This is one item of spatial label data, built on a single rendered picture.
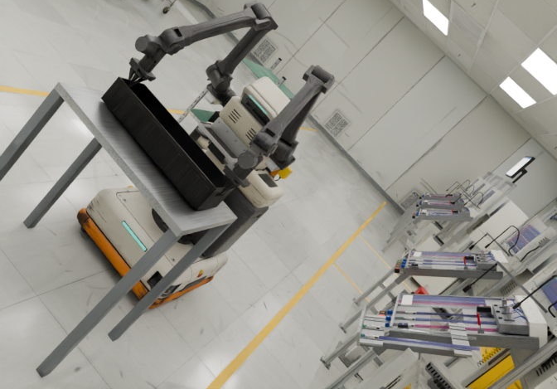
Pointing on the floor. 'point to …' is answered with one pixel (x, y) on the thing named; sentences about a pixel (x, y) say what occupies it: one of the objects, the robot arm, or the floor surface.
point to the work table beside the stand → (184, 218)
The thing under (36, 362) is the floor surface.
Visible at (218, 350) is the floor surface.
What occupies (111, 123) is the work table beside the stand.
